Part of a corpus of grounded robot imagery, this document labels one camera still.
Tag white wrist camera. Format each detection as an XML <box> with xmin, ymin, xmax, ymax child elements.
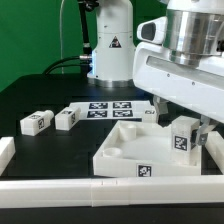
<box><xmin>137</xmin><ymin>16</ymin><xmax>167</xmax><ymax>45</ymax></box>

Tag black cable bundle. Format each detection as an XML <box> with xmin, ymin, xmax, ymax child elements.
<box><xmin>42</xmin><ymin>0</ymin><xmax>100</xmax><ymax>76</ymax></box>

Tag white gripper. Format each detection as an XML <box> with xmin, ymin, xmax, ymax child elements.
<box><xmin>133</xmin><ymin>42</ymin><xmax>224</xmax><ymax>146</ymax></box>

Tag grey thin cable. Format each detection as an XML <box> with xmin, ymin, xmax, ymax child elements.
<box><xmin>59</xmin><ymin>0</ymin><xmax>67</xmax><ymax>75</ymax></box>

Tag white fence frame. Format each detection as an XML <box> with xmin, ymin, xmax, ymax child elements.
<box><xmin>0</xmin><ymin>130</ymin><xmax>224</xmax><ymax>209</ymax></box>

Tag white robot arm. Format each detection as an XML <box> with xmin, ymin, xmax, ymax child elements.
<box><xmin>88</xmin><ymin>0</ymin><xmax>224</xmax><ymax>145</ymax></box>

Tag white square tabletop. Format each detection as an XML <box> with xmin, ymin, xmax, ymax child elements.
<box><xmin>93</xmin><ymin>121</ymin><xmax>201</xmax><ymax>177</ymax></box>

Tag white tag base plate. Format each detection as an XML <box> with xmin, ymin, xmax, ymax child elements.
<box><xmin>69</xmin><ymin>101</ymin><xmax>153</xmax><ymax>120</ymax></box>

